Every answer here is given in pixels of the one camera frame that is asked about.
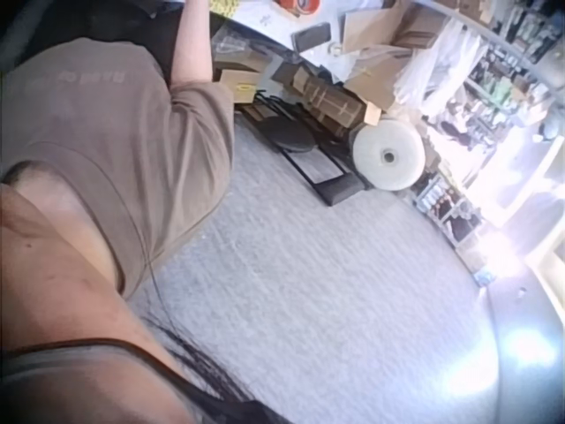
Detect white bubble wrap roll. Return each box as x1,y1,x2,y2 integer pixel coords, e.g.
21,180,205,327
351,117,426,193

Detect black phone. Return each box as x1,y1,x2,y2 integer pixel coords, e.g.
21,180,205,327
290,21,332,52

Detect small cardboard box yellow label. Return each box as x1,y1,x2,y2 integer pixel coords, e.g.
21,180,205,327
219,68,257,106

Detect white plastic bags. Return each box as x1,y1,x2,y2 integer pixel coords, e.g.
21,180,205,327
394,17,491,117

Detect black round stool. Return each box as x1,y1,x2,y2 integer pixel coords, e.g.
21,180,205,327
255,115,316,155

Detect stack of flat cardboard boxes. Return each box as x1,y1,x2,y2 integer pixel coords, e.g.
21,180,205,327
271,60,383,132

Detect low shelf with goods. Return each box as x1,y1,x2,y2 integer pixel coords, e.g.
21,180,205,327
412,174,500,288

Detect orange tape roll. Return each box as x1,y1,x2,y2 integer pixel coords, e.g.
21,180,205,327
272,0,320,15

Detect clear plastic sheet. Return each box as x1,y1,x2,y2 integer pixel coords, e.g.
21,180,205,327
210,20,301,74

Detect shelf with bottles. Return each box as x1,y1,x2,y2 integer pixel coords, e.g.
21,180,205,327
423,0,565,147

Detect open cardboard box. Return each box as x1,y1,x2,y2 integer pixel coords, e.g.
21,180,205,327
340,0,452,56

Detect yellow patterned packet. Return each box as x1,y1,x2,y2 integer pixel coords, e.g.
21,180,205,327
208,0,248,19

